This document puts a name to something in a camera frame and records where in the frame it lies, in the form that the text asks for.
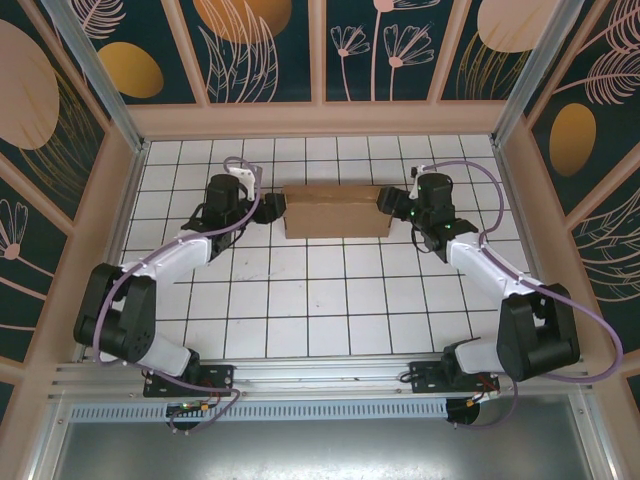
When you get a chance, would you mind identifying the left aluminium side rail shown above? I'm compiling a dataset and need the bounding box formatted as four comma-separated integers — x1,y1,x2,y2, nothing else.
74,142,149,362

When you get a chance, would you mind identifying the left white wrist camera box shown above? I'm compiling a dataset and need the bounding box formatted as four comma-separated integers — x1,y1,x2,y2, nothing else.
227,167,262,201

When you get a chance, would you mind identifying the brown cardboard box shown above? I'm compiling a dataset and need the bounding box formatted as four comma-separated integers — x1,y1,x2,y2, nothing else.
282,183,394,241

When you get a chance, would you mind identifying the grey slotted cable duct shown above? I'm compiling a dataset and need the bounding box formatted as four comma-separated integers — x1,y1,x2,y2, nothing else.
69,401,450,422

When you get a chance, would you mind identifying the aluminium mounting rail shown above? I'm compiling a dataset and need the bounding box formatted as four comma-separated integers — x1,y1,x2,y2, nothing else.
47,354,595,402

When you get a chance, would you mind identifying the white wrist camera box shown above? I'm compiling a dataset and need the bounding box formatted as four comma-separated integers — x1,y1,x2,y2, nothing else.
409,163,427,200
227,167,262,201

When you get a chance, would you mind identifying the left yellow power connector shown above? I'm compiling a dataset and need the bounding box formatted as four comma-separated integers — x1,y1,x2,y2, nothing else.
167,399,217,419

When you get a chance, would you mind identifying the left aluminium corner post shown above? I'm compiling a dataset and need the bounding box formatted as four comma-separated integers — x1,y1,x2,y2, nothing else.
42,0,150,152

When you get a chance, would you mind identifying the right aluminium corner post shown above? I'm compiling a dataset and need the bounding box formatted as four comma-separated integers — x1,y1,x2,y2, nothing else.
491,0,600,147

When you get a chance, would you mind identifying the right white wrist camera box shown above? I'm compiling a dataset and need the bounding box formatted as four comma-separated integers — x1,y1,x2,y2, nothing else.
409,163,427,200

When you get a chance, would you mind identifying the grey metal sheet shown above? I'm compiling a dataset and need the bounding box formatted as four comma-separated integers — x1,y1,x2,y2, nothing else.
47,419,604,480

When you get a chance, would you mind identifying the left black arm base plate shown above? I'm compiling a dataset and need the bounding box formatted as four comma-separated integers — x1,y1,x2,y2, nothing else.
143,364,236,399

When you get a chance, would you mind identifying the aluminium corner post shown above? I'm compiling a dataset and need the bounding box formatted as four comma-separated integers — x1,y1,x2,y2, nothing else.
42,0,150,152
491,0,600,147

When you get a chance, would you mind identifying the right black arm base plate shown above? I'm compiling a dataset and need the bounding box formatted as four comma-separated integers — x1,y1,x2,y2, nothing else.
408,360,501,397

